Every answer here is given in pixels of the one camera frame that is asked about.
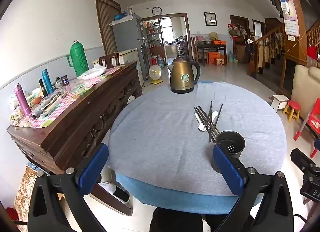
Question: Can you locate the white plastic bag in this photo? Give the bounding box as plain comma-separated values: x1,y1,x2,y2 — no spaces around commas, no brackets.
79,68,104,80

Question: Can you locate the grey table cloth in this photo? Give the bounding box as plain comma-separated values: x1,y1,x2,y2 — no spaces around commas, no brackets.
108,82,287,196

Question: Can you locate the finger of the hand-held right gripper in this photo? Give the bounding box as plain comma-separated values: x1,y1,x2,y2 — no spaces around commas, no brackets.
290,148,317,172

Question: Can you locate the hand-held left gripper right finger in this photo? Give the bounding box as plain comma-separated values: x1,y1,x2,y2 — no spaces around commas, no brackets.
212,144,294,232

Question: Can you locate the red plastic chair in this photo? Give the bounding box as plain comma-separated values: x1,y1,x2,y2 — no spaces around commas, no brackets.
294,108,320,141

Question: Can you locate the framed picture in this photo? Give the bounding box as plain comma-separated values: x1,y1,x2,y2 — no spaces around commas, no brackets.
204,12,218,26

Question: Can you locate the grey refrigerator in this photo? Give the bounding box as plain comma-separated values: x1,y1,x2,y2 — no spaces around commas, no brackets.
110,14,148,88

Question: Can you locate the round fan heater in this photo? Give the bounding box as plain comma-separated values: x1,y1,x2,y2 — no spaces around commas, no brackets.
148,65,163,85

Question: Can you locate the white chest freezer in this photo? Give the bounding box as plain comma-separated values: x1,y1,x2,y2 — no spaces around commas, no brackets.
92,48,145,88

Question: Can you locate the dark metal utensil holder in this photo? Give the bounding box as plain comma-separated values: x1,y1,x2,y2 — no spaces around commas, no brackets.
212,131,246,173

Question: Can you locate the wooden staircase railing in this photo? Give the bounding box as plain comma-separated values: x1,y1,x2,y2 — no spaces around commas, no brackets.
246,19,320,78

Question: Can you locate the small white stool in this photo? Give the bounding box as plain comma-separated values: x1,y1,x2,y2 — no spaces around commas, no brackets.
271,95,290,112

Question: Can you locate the pink checkered cloth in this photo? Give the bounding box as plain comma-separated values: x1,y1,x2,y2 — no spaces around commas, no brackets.
10,67,121,129

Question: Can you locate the beige sofa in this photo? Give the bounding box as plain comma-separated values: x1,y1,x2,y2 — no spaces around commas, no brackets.
291,64,320,122

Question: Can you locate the wooden chair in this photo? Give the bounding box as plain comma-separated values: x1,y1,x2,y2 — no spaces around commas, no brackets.
99,52,120,69

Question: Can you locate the black bottle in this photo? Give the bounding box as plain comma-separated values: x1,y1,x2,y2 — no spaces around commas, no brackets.
38,79,48,97

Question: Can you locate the dark wooden dining table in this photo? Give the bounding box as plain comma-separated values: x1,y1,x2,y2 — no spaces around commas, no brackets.
196,44,228,67

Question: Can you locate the teal bottle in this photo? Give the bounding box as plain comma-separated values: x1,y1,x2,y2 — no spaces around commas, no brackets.
41,69,54,95

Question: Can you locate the white floor appliance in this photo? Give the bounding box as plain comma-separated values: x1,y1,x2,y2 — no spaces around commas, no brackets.
97,165,131,204

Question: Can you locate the pink bottle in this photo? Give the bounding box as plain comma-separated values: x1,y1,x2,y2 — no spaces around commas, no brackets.
14,83,32,116

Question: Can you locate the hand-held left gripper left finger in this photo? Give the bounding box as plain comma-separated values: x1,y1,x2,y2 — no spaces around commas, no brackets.
27,143,109,232

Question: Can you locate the wall calendar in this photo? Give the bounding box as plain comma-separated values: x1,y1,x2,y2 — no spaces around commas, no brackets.
280,0,300,37

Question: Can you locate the glass shelf with bottles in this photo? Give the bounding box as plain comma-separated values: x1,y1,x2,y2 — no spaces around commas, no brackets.
141,20,162,57

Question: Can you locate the blue table cover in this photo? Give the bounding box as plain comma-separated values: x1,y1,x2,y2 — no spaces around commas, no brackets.
115,80,264,215

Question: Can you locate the brown patterned mat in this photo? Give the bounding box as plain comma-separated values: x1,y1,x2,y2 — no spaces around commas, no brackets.
14,165,38,222

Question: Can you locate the blue plastic object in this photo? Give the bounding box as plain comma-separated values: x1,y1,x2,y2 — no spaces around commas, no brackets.
311,139,320,159

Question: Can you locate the red and yellow stool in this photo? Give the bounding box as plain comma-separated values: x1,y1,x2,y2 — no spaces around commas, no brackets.
282,100,302,123

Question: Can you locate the green thermos jug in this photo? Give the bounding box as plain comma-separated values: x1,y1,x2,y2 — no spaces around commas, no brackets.
66,41,89,77

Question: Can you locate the dark chopstick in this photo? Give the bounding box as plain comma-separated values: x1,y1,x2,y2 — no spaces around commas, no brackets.
196,106,218,139
209,103,223,143
194,107,215,144
204,101,213,129
199,106,221,134

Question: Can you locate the bronze electric kettle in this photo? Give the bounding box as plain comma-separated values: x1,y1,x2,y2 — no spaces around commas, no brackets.
170,55,201,94

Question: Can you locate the brown wooden door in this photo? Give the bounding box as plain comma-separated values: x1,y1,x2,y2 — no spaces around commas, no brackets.
95,0,122,56

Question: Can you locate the person's dark clothing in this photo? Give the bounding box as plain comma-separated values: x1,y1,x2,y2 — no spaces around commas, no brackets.
150,207,218,232

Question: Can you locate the carved wooden sideboard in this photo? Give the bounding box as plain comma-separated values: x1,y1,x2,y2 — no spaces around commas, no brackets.
7,62,143,217

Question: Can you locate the white plastic spoon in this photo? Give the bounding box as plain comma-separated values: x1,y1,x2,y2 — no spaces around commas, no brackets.
194,112,207,132
209,111,219,126

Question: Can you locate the red bag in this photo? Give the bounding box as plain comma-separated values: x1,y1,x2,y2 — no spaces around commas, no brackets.
307,45,317,60

